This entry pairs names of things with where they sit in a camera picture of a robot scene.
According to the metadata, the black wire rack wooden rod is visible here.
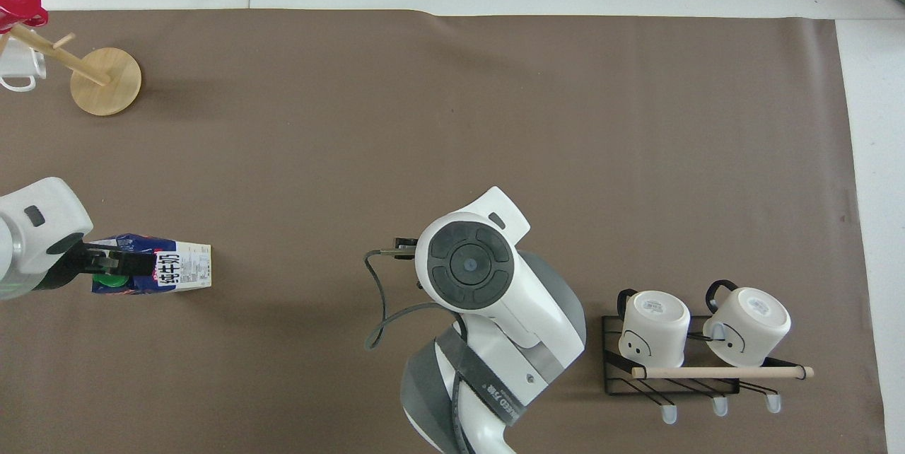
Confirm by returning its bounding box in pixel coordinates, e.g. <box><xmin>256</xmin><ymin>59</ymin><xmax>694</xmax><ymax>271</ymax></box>
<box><xmin>601</xmin><ymin>313</ymin><xmax>816</xmax><ymax>426</ymax></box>

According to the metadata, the white mug on tree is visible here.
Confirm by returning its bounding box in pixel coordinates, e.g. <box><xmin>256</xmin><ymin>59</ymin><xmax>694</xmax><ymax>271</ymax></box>
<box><xmin>0</xmin><ymin>40</ymin><xmax>48</xmax><ymax>93</ymax></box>

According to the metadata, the black cable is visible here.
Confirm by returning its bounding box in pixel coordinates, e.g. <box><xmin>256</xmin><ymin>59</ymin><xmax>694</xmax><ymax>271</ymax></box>
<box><xmin>363</xmin><ymin>248</ymin><xmax>469</xmax><ymax>353</ymax></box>

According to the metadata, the wooden mug tree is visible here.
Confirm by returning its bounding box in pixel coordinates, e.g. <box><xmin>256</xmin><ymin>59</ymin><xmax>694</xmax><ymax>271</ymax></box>
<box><xmin>0</xmin><ymin>23</ymin><xmax>143</xmax><ymax>117</ymax></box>

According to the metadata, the blue white milk carton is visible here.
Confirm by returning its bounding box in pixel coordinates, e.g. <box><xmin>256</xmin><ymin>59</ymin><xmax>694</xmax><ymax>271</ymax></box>
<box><xmin>90</xmin><ymin>233</ymin><xmax>213</xmax><ymax>294</ymax></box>

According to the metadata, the white mug black handle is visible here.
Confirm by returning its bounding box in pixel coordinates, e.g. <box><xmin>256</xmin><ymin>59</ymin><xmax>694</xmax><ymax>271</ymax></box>
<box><xmin>617</xmin><ymin>288</ymin><xmax>691</xmax><ymax>369</ymax></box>
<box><xmin>702</xmin><ymin>279</ymin><xmax>792</xmax><ymax>368</ymax></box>

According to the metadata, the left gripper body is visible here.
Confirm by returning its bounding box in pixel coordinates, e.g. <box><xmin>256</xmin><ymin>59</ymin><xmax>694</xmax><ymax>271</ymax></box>
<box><xmin>42</xmin><ymin>232</ymin><xmax>108</xmax><ymax>291</ymax></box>

